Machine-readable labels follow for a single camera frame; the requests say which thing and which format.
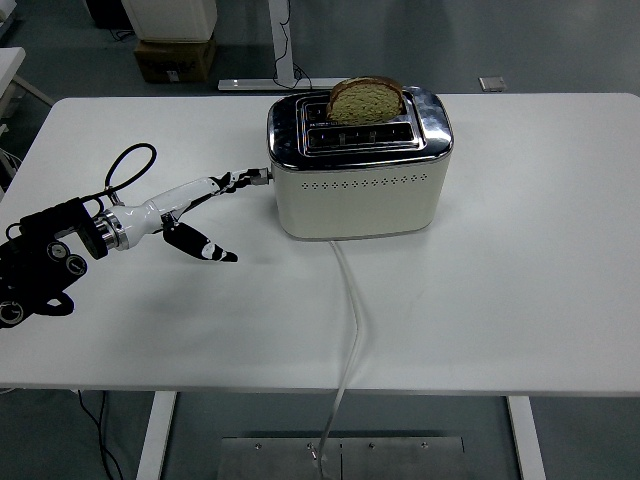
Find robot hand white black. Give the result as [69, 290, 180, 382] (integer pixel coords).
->
[110, 167, 271, 264]

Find cream toaster with chrome top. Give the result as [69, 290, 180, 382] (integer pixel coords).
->
[266, 85, 455, 242]

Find brown cardboard box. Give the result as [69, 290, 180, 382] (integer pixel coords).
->
[133, 35, 218, 85]

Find white cabinet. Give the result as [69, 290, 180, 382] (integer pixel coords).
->
[120, 0, 219, 43]

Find white desk stand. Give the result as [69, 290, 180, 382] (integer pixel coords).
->
[217, 0, 315, 92]

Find black box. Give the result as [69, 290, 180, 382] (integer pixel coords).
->
[84, 0, 132, 30]

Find brown bread slice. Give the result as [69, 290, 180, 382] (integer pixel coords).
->
[326, 75, 404, 126]

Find small white side table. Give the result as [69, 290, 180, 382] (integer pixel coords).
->
[0, 46, 55, 119]

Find white table leg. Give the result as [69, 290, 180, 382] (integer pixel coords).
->
[504, 395, 547, 480]
[135, 391, 177, 480]

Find grey metal plate with screws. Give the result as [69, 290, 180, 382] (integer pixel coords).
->
[218, 435, 522, 480]

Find black cable on desk stand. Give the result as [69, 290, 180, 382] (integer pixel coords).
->
[272, 0, 314, 91]

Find white power cable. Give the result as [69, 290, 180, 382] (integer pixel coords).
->
[312, 238, 366, 472]

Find black floor cable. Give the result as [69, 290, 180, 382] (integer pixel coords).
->
[74, 390, 124, 480]

